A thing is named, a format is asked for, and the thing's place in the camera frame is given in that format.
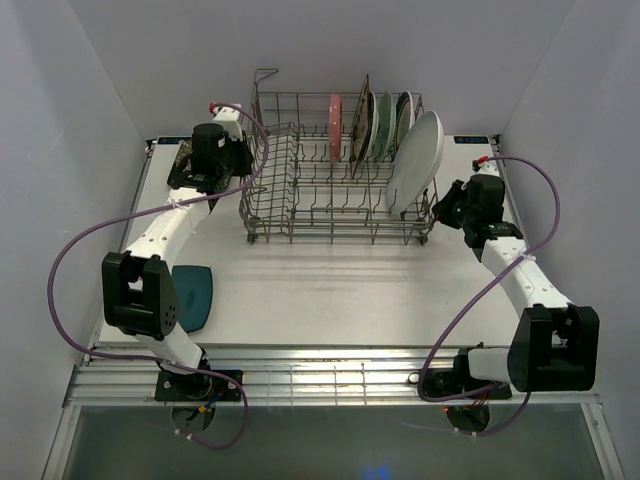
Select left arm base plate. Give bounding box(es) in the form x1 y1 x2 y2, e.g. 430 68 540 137
153 370 241 403

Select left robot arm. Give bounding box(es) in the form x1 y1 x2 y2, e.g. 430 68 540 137
101 119 253 400

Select dark teal plate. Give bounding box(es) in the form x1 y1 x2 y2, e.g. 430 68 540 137
172 265 214 334

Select cream floral square plate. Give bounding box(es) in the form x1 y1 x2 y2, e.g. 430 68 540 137
349 75 370 178

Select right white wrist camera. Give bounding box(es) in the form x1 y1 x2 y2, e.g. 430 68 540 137
472 157 500 177

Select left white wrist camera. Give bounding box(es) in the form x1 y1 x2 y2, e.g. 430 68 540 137
209 103 243 141

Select grey wire dish rack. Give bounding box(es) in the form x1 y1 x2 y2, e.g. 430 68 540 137
239 68 438 245

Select green floral plate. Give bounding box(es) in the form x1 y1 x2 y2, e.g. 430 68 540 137
373 92 396 162

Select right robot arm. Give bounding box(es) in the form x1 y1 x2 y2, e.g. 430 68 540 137
433 174 600 397

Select pink dotted scalloped plate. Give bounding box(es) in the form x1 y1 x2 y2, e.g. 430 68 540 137
328 94 343 163

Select white oval plate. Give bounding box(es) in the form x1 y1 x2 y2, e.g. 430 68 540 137
386 111 444 214

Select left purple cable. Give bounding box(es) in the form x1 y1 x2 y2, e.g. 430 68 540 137
47 101 271 449

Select black xdof logo sticker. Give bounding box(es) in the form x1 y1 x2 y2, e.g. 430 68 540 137
453 135 490 145

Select black floral square plate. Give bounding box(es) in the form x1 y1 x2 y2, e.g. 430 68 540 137
167 140 193 189

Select purple cable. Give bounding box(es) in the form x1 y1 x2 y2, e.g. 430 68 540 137
47 101 271 449
417 155 562 435

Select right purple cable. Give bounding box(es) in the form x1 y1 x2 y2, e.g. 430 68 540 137
417 155 562 435

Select green red rimmed white plate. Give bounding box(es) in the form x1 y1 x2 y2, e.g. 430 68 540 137
394 91 415 150

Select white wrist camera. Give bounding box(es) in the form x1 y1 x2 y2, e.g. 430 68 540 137
209 103 243 141
472 157 500 177

